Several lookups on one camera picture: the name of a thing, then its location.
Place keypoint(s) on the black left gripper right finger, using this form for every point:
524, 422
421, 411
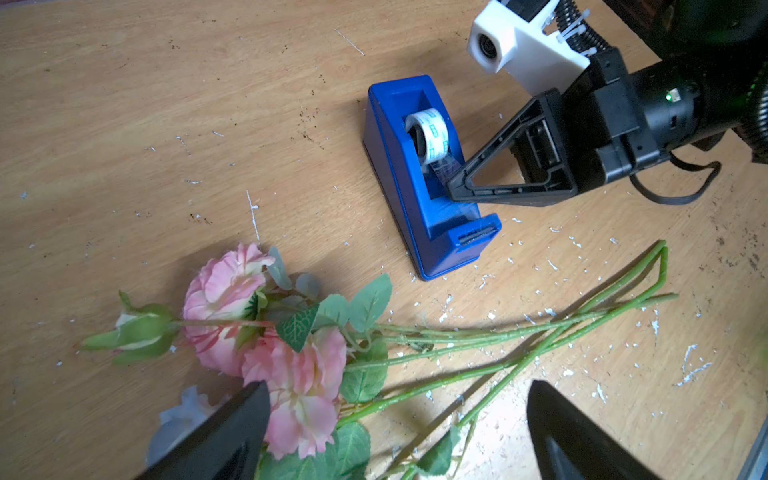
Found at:
569, 445

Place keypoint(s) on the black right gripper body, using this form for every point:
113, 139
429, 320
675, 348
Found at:
620, 123

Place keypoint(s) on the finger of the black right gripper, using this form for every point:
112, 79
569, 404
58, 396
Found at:
536, 138

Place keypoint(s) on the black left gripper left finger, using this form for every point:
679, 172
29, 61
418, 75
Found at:
197, 440

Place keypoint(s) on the clear tape roll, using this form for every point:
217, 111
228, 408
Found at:
430, 135

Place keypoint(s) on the pink artificial flower bouquet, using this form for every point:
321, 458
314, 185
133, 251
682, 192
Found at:
329, 361

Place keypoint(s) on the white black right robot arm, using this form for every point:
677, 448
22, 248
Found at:
737, 29

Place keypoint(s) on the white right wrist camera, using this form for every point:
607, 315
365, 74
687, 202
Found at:
510, 36

